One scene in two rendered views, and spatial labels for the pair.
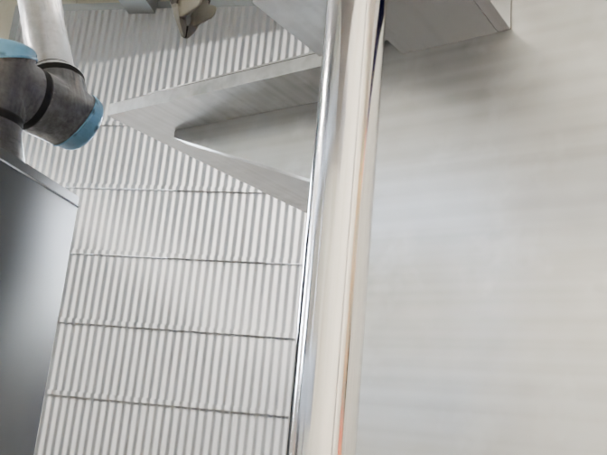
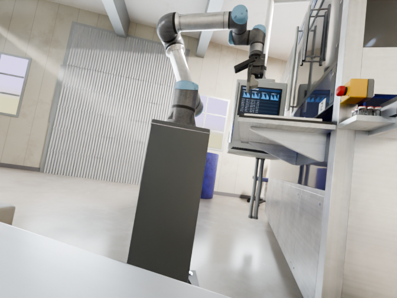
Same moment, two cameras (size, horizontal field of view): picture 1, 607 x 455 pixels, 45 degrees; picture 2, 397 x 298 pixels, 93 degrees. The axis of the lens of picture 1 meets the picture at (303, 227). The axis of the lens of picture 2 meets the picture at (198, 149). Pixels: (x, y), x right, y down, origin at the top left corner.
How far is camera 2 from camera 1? 0.85 m
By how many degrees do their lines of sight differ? 23
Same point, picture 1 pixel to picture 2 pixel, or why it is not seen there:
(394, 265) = (365, 198)
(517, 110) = not seen: outside the picture
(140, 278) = (119, 124)
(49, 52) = not seen: hidden behind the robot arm
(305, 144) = (305, 144)
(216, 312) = (143, 136)
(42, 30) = (186, 73)
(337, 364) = not seen: outside the picture
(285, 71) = (318, 127)
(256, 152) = (285, 142)
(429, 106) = (378, 154)
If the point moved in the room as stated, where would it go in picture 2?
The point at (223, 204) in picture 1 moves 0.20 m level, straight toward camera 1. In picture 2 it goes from (146, 105) to (148, 103)
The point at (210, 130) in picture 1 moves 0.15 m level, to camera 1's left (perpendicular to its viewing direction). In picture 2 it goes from (266, 130) to (240, 123)
